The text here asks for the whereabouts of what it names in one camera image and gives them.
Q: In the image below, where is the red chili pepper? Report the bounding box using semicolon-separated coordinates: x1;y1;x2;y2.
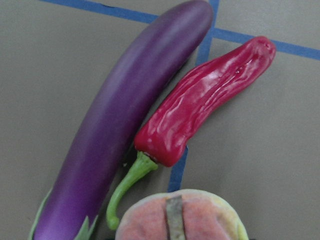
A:
106;36;277;230

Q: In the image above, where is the pink yellow peach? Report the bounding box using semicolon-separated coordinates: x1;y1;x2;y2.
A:
115;189;249;240

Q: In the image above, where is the purple eggplant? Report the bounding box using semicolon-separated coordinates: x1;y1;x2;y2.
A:
28;0;213;240

